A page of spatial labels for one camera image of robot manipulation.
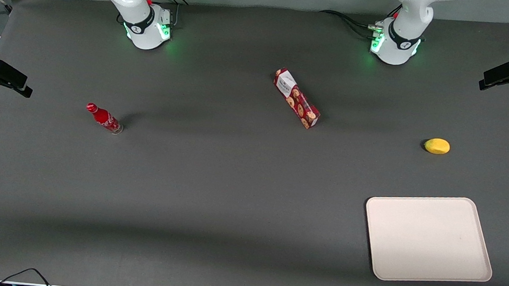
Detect red cookie box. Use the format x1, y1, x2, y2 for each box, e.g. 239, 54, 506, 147
270, 67, 325, 131

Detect white plastic tray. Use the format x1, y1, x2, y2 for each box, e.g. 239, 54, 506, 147
359, 189, 499, 286

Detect red cola bottle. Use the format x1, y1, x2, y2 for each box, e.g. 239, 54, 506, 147
84, 102, 125, 135

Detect yellow lemon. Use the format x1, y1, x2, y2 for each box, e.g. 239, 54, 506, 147
423, 137, 452, 156

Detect black left base cables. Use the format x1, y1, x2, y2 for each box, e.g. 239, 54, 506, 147
316, 0, 403, 44

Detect black cable at table edge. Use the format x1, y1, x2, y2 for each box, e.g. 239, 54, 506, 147
0, 265, 56, 286

